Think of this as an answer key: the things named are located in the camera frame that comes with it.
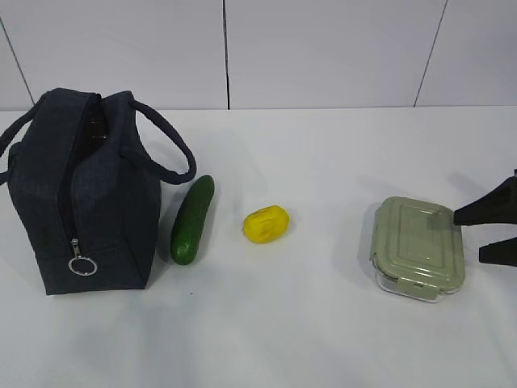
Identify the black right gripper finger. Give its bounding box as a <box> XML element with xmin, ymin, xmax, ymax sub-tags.
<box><xmin>453</xmin><ymin>176</ymin><xmax>516</xmax><ymax>226</ymax></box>
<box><xmin>479</xmin><ymin>238</ymin><xmax>517</xmax><ymax>268</ymax></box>

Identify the green lid glass container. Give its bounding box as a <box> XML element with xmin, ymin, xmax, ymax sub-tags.
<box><xmin>370</xmin><ymin>196</ymin><xmax>465</xmax><ymax>302</ymax></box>

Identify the yellow lemon toy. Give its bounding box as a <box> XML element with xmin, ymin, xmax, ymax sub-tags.
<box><xmin>243</xmin><ymin>205</ymin><xmax>291</xmax><ymax>243</ymax></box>

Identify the green cucumber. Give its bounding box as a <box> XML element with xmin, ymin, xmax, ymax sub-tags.
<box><xmin>170</xmin><ymin>175</ymin><xmax>215</xmax><ymax>265</ymax></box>

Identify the dark blue lunch bag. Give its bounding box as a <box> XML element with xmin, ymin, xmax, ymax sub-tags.
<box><xmin>1</xmin><ymin>88</ymin><xmax>197</xmax><ymax>295</ymax></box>

